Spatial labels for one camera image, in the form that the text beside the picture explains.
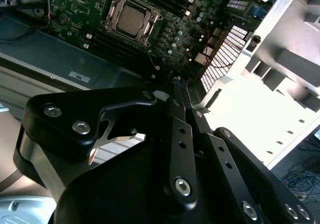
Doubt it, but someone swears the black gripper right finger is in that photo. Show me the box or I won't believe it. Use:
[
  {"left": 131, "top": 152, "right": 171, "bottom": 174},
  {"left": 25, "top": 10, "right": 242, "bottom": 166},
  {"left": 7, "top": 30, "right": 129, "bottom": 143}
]
[{"left": 181, "top": 82, "right": 317, "bottom": 224}]

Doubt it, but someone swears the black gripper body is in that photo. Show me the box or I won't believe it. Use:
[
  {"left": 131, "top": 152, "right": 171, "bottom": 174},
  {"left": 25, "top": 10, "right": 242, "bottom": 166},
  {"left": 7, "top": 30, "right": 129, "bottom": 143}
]
[{"left": 53, "top": 137, "right": 242, "bottom": 224}]

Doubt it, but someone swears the silver CPU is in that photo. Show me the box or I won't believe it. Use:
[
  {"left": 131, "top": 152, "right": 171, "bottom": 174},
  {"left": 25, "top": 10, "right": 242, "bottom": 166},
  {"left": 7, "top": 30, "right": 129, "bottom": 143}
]
[{"left": 115, "top": 5, "right": 149, "bottom": 34}]

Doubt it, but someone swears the metal socket cover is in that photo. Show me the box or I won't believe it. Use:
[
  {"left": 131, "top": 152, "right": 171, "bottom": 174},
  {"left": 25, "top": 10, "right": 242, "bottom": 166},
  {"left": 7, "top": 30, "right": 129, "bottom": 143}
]
[{"left": 103, "top": 0, "right": 157, "bottom": 44}]

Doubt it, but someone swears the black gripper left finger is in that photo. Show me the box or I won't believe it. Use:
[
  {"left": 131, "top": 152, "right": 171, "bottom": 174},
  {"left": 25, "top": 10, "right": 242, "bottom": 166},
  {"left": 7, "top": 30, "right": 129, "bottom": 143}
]
[{"left": 13, "top": 80, "right": 200, "bottom": 211}]

